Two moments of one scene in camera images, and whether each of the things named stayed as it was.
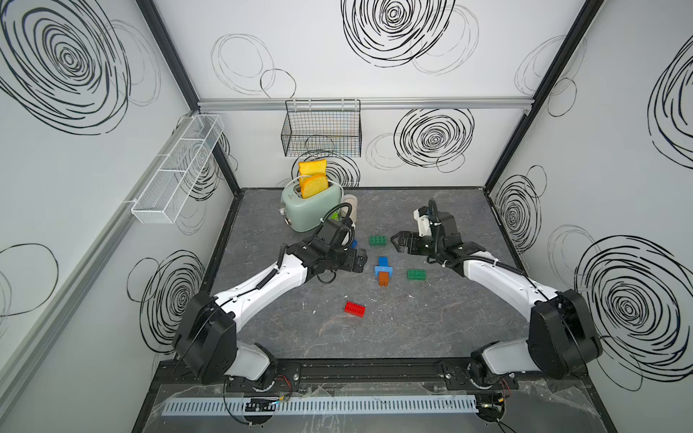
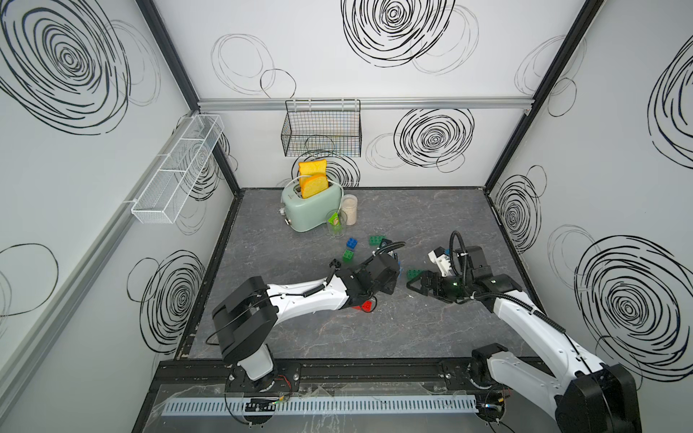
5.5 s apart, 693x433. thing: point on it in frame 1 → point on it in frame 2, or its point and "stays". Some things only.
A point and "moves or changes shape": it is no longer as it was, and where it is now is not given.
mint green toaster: (305, 214) stays
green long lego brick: (378, 240) stays
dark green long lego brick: (419, 274) stays
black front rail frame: (445, 374) stays
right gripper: (412, 236) → (425, 282)
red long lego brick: (355, 309) moves or changes shape
